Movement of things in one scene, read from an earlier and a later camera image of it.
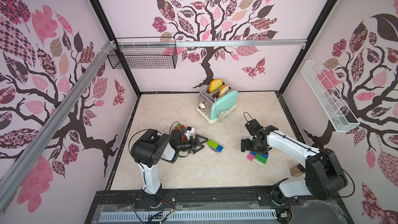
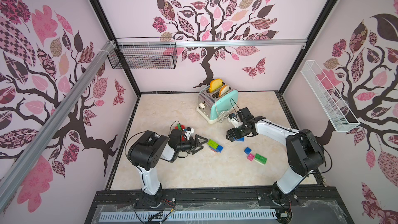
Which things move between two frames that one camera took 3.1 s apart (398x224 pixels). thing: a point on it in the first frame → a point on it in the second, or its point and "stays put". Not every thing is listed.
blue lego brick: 219,148 stays put
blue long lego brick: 265,156 → 241,139
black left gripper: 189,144 stays put
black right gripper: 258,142 → 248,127
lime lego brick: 212,144 stays put
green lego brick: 261,159 stays put
